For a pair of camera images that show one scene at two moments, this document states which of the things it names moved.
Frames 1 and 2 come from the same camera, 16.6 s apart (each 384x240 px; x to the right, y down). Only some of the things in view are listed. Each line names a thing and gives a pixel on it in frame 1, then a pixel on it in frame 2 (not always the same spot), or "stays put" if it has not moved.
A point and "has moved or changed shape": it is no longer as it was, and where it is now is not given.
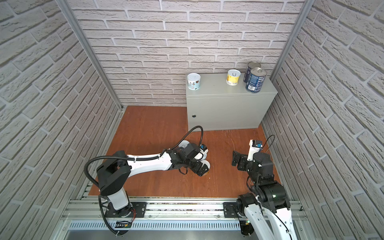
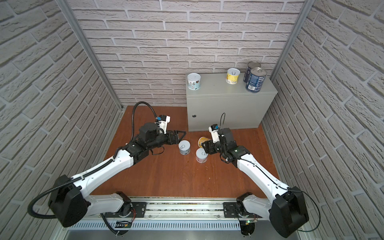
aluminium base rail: x=92 y=214 stays put
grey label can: x=193 y=81 stays put
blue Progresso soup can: x=256 y=80 stays put
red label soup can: x=251 y=65 stays put
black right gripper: x=237 y=159 → x=209 y=148
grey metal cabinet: x=217 y=105 stays put
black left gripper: x=201 y=169 → x=174 y=139
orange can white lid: x=206 y=162 has moved or changed shape
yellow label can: x=232 y=77 stays put
